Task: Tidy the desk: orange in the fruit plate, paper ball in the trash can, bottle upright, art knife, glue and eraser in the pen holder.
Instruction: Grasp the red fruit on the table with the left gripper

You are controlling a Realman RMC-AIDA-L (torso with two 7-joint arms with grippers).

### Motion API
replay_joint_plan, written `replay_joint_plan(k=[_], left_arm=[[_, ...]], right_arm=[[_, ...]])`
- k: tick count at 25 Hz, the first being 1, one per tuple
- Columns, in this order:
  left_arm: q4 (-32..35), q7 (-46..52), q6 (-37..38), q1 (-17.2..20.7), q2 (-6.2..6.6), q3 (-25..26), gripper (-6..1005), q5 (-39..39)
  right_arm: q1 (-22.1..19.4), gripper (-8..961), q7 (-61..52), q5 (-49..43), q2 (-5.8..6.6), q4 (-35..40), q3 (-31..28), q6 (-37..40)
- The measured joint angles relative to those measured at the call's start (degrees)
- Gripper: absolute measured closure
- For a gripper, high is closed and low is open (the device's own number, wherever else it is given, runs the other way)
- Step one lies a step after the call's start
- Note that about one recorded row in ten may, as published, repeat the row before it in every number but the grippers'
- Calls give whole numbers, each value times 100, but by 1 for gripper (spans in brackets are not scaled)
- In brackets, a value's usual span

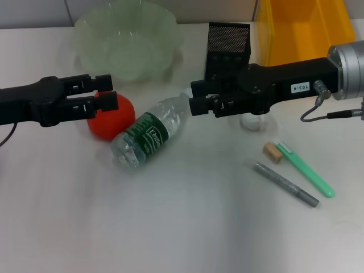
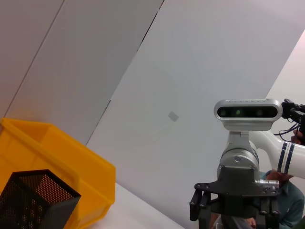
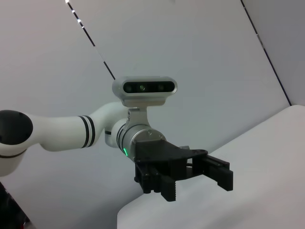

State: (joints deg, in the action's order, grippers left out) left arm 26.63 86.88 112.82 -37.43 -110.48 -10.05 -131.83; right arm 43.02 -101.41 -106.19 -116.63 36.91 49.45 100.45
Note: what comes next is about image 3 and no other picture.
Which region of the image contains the dark robot base part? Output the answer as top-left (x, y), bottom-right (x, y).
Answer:
top-left (0, 181), bottom-right (31, 229)

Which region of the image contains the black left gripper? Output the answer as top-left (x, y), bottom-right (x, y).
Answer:
top-left (133, 139), bottom-right (234, 203)

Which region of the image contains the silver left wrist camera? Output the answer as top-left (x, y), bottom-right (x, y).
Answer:
top-left (112, 76), bottom-right (178, 128)

